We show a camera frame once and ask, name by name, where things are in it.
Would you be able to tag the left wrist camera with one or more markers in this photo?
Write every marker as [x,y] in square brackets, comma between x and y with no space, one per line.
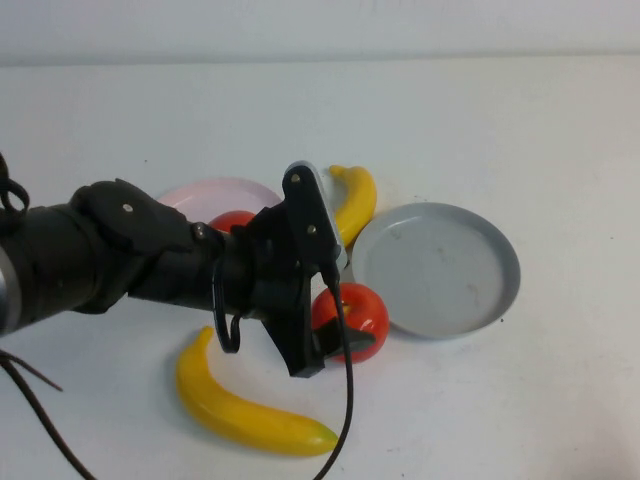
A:
[305,205]

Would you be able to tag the grey round plate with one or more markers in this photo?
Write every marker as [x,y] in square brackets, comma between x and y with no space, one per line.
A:
[435,272]

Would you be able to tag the red plastic apple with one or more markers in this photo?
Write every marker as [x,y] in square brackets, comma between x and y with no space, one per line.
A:
[365,310]
[232,220]

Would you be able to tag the large yellow plastic banana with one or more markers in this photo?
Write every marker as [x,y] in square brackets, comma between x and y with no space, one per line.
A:
[235,415]

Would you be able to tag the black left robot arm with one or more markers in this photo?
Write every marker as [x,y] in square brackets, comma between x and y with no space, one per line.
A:
[50,260]

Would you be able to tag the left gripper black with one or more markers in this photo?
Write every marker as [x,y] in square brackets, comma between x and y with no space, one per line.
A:
[280,295]

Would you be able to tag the small yellow plastic banana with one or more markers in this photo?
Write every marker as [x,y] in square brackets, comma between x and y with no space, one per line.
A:
[357,205]

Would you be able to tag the pink round plate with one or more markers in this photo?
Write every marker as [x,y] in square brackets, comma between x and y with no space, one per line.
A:
[220,195]

